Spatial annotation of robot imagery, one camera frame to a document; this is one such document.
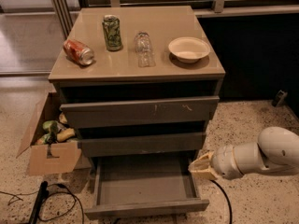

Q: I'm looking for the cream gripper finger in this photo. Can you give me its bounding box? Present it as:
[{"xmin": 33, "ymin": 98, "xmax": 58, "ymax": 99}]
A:
[{"xmin": 188, "ymin": 151, "xmax": 217, "ymax": 180}]

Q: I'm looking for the grey bottom drawer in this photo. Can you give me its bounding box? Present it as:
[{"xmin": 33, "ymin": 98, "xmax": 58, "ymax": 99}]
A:
[{"xmin": 85, "ymin": 152, "xmax": 209, "ymax": 219}]

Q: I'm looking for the grey drawer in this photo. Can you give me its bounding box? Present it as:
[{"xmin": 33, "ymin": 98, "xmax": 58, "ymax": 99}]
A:
[
  {"xmin": 85, "ymin": 152, "xmax": 209, "ymax": 219},
  {"xmin": 78, "ymin": 132, "xmax": 206, "ymax": 157},
  {"xmin": 61, "ymin": 96, "xmax": 219, "ymax": 128}
]

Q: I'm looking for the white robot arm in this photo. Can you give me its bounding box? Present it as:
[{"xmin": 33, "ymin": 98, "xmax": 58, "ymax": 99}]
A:
[{"xmin": 188, "ymin": 127, "xmax": 299, "ymax": 180}]

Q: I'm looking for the grey top drawer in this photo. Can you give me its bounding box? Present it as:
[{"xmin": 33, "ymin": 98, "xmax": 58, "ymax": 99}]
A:
[{"xmin": 61, "ymin": 96, "xmax": 219, "ymax": 128}]

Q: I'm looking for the grey middle drawer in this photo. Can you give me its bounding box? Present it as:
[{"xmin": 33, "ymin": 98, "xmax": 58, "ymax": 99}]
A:
[{"xmin": 78, "ymin": 132, "xmax": 206, "ymax": 157}]

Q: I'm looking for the grey drawer cabinet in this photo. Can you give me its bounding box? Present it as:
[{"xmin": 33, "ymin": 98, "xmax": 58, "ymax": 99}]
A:
[{"xmin": 47, "ymin": 5, "xmax": 226, "ymax": 161}]

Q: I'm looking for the white paper bowl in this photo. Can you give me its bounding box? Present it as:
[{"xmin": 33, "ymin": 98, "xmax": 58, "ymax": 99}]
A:
[{"xmin": 168, "ymin": 37, "xmax": 210, "ymax": 63}]

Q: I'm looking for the clear plastic bottle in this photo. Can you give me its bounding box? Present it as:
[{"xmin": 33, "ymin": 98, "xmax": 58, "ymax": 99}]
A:
[{"xmin": 135, "ymin": 32, "xmax": 156, "ymax": 67}]

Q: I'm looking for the brown cardboard box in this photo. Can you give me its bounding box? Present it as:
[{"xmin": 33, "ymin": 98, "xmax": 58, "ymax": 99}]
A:
[{"xmin": 17, "ymin": 92, "xmax": 92, "ymax": 175}]

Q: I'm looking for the yellow snack bag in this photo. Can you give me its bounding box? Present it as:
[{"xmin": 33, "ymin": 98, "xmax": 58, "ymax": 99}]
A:
[{"xmin": 56, "ymin": 128, "xmax": 76, "ymax": 143}]

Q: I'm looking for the green snack bag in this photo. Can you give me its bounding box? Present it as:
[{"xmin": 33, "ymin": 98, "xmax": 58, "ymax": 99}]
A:
[{"xmin": 42, "ymin": 120, "xmax": 64, "ymax": 133}]

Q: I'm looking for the black bar on floor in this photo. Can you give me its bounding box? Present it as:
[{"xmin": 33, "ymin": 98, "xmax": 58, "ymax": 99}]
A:
[{"xmin": 28, "ymin": 181, "xmax": 49, "ymax": 224}]

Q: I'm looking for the green drink can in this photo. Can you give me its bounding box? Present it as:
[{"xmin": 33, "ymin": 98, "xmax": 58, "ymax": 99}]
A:
[{"xmin": 102, "ymin": 15, "xmax": 122, "ymax": 51}]

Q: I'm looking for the red crushed soda can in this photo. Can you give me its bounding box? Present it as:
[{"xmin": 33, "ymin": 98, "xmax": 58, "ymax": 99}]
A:
[{"xmin": 63, "ymin": 39, "xmax": 94, "ymax": 66}]

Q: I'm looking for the small dark wall device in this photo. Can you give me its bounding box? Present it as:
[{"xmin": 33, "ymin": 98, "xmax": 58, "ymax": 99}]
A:
[{"xmin": 272, "ymin": 90, "xmax": 288, "ymax": 107}]

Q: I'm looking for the thin black left cable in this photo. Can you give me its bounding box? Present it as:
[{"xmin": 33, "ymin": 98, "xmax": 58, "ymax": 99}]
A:
[{"xmin": 0, "ymin": 183, "xmax": 85, "ymax": 224}]

